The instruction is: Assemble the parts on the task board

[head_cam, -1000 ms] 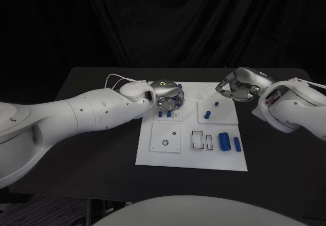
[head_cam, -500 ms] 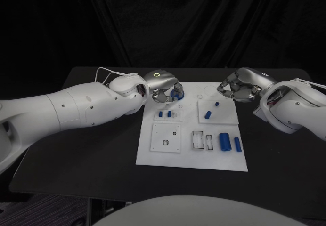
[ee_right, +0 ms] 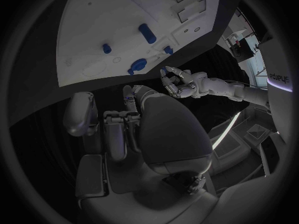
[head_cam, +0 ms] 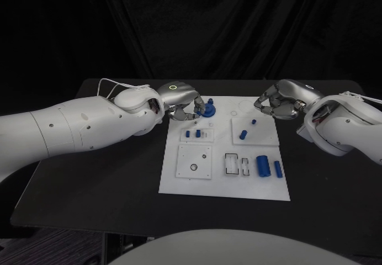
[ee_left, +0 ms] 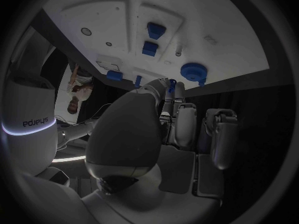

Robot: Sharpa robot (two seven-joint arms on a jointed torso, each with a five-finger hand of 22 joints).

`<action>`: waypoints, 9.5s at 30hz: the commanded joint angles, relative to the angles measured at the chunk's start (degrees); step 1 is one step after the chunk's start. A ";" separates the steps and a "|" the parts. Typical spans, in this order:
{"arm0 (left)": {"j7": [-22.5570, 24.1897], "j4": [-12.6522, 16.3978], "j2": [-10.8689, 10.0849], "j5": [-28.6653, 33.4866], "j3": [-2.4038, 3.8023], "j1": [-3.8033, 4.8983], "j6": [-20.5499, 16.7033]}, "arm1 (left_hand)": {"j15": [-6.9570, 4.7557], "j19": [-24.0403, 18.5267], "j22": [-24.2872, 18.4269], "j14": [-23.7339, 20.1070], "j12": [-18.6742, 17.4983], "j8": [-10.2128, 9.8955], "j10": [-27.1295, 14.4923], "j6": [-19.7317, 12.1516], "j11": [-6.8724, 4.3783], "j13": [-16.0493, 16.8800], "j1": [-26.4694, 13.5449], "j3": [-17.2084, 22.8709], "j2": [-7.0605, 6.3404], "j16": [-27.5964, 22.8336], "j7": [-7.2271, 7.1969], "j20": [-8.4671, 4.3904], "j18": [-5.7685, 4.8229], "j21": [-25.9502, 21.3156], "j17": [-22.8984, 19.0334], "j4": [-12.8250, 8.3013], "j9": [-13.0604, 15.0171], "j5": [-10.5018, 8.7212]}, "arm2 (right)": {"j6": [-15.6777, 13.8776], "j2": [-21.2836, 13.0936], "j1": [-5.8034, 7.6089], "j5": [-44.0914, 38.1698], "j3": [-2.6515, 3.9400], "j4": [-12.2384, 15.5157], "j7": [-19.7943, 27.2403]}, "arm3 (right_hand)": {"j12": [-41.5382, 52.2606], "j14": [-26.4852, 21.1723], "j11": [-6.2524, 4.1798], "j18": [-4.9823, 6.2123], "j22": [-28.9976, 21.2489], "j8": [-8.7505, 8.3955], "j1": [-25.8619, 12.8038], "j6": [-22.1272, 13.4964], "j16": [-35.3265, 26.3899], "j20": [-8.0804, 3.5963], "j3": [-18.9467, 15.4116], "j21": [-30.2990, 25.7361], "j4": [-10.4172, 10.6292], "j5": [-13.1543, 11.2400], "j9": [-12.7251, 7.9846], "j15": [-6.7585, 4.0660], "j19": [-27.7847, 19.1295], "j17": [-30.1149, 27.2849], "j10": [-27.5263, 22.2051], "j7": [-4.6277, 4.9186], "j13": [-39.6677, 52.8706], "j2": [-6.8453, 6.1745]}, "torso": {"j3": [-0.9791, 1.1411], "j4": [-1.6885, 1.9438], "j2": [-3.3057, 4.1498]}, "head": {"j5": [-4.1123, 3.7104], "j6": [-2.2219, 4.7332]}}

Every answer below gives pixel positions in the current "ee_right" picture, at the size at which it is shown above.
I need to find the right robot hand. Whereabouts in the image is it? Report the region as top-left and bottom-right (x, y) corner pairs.
(62, 85), (220, 224)

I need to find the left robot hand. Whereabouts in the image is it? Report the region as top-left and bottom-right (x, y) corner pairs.
(159, 65), (198, 99)

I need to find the white task board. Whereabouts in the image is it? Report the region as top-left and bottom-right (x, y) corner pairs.
(55, 0), (222, 88)

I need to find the blue gear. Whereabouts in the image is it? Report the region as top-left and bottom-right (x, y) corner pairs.
(127, 58), (149, 76)

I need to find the glowing light bar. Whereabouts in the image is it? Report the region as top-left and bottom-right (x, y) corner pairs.
(210, 112), (241, 150)

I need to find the blue long cylinder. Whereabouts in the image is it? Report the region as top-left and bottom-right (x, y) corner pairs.
(138, 23), (157, 44)

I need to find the desk with dark screen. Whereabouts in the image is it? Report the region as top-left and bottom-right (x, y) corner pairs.
(228, 37), (256, 63)

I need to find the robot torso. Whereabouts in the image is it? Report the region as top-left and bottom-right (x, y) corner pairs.
(257, 33), (294, 145)

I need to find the white cable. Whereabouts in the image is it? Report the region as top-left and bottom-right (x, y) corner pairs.
(223, 80), (269, 88)

